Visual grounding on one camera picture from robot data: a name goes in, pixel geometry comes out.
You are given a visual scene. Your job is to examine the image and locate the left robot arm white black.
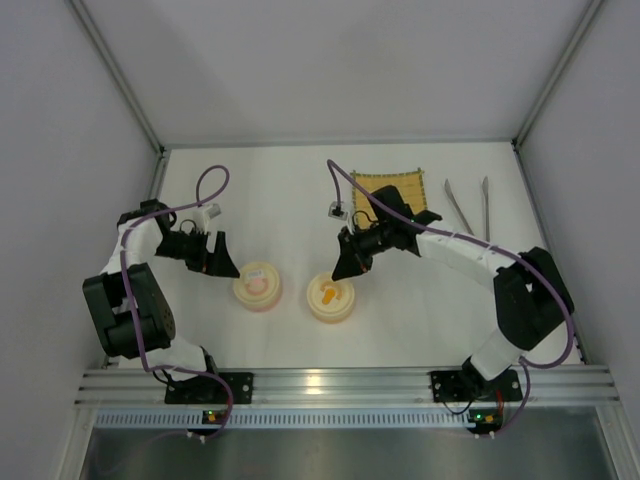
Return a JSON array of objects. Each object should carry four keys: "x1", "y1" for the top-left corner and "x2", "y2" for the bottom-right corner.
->
[{"x1": 82, "y1": 199, "x2": 240, "y2": 388}]

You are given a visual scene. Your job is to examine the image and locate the slotted grey cable duct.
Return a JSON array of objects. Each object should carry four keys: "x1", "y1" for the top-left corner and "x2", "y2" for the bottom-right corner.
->
[{"x1": 92, "y1": 405, "x2": 601, "y2": 430}]

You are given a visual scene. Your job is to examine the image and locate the upright frame post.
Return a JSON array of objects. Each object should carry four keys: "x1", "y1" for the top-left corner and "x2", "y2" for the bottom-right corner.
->
[
  {"x1": 512, "y1": 0, "x2": 614, "y2": 149},
  {"x1": 64, "y1": 0, "x2": 167, "y2": 156}
]

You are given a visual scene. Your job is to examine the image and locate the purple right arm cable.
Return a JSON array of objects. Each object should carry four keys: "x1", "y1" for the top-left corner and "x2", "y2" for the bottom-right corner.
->
[{"x1": 325, "y1": 159, "x2": 575, "y2": 436}]

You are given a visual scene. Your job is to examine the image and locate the cream lid with pink handle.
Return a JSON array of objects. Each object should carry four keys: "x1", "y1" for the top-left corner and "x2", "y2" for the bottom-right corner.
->
[{"x1": 233, "y1": 261, "x2": 282, "y2": 311}]

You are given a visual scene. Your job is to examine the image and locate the aluminium frame rail front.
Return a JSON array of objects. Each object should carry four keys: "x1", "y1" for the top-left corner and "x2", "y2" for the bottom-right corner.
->
[{"x1": 74, "y1": 365, "x2": 621, "y2": 409}]

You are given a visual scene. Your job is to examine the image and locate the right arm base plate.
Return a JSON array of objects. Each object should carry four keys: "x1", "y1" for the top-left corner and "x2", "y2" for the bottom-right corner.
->
[{"x1": 429, "y1": 369, "x2": 523, "y2": 404}]

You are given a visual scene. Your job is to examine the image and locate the bamboo mat green edge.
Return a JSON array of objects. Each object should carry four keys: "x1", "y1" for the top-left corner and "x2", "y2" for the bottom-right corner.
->
[{"x1": 351, "y1": 169, "x2": 428, "y2": 229}]

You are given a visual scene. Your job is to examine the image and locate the metal tongs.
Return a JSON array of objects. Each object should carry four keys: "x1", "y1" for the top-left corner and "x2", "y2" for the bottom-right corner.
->
[{"x1": 443, "y1": 176, "x2": 493, "y2": 242}]

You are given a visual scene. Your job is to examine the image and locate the pink bowl white inside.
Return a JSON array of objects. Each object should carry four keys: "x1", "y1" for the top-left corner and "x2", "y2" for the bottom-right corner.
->
[{"x1": 233, "y1": 278, "x2": 283, "y2": 312}]

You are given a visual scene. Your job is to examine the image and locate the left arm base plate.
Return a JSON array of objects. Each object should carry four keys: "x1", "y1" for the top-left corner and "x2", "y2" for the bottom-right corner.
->
[{"x1": 164, "y1": 372, "x2": 254, "y2": 405}]

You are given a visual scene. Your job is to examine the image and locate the left upright frame post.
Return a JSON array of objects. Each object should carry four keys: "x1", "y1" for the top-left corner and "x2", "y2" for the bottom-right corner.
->
[{"x1": 64, "y1": 0, "x2": 167, "y2": 156}]

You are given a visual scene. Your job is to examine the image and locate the cream lid with orange handle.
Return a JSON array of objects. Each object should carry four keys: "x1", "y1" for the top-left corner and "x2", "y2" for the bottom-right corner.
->
[{"x1": 306, "y1": 272, "x2": 356, "y2": 306}]

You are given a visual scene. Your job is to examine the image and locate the orange bowl white inside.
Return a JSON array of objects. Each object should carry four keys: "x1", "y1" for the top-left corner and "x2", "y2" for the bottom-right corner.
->
[{"x1": 309, "y1": 301, "x2": 355, "y2": 324}]

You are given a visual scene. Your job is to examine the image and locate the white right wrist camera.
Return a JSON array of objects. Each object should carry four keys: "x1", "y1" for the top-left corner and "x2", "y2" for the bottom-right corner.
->
[{"x1": 328, "y1": 201, "x2": 353, "y2": 232}]

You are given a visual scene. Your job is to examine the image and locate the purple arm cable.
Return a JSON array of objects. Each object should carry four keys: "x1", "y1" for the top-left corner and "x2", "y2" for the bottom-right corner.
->
[
  {"x1": 325, "y1": 159, "x2": 575, "y2": 436},
  {"x1": 120, "y1": 165, "x2": 235, "y2": 441}
]

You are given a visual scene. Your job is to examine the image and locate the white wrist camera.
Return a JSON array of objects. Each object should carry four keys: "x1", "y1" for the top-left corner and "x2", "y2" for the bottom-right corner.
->
[
  {"x1": 328, "y1": 201, "x2": 353, "y2": 232},
  {"x1": 192, "y1": 203, "x2": 221, "y2": 234}
]

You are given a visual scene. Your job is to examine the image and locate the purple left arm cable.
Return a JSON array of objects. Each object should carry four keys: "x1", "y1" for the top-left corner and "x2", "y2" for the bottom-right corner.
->
[{"x1": 120, "y1": 165, "x2": 235, "y2": 441}]

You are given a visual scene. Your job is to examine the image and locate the right upright frame post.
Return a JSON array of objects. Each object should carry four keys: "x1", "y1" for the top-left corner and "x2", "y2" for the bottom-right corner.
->
[{"x1": 512, "y1": 0, "x2": 614, "y2": 149}]

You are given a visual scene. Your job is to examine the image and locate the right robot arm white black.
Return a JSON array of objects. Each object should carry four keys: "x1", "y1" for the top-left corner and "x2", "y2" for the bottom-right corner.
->
[{"x1": 332, "y1": 185, "x2": 575, "y2": 398}]

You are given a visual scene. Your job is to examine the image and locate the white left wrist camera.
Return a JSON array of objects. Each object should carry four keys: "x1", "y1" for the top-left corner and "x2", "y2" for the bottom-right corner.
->
[{"x1": 192, "y1": 203, "x2": 221, "y2": 234}]

